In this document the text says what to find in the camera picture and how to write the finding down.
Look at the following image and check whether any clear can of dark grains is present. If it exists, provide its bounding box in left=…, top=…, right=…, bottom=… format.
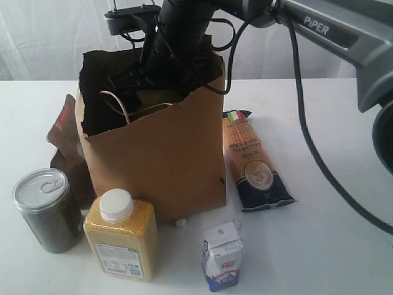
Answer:
left=13, top=168, right=84, bottom=254

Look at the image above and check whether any yellow millet plastic bottle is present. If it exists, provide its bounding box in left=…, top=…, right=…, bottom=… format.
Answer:
left=84, top=188, right=158, bottom=281

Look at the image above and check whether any spaghetti pasta packet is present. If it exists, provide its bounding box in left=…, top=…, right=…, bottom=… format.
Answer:
left=222, top=110, right=296, bottom=213

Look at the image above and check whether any brown pouch with orange label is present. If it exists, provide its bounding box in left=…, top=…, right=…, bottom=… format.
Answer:
left=47, top=94, right=96, bottom=210

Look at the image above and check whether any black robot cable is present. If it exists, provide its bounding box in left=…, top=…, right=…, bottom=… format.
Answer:
left=211, top=18, right=393, bottom=239

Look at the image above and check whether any small white pebble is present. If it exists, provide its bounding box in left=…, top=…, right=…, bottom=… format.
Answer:
left=175, top=218, right=187, bottom=229

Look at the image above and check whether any brown paper bag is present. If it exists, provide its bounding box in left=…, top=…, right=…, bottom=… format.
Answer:
left=75, top=49, right=226, bottom=223

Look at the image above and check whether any small white blue carton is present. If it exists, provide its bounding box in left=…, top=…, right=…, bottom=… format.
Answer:
left=201, top=221, right=243, bottom=292

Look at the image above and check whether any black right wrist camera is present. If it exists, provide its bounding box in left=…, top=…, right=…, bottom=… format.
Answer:
left=104, top=5, right=161, bottom=36

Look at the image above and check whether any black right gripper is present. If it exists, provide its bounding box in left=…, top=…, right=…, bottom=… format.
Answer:
left=107, top=1, right=217, bottom=108

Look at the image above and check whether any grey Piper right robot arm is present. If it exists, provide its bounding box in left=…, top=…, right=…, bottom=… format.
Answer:
left=104, top=1, right=392, bottom=170

